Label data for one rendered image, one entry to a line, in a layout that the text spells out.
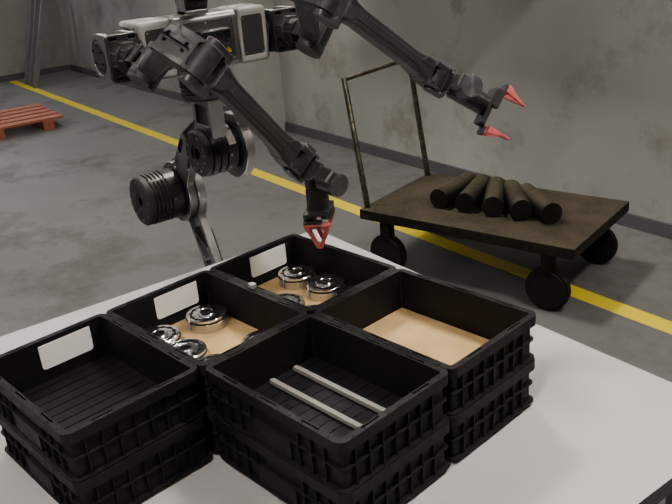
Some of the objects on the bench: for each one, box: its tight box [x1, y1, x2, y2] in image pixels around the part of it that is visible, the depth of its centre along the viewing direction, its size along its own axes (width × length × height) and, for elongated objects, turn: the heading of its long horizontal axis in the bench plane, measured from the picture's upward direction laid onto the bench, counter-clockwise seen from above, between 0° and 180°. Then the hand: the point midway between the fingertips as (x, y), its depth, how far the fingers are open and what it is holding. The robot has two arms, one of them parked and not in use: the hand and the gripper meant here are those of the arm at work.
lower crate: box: [444, 358, 535, 461], centre depth 180 cm, size 40×30×12 cm
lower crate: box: [0, 411, 212, 504], centre depth 170 cm, size 40×30×12 cm
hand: (321, 240), depth 204 cm, fingers open, 6 cm apart
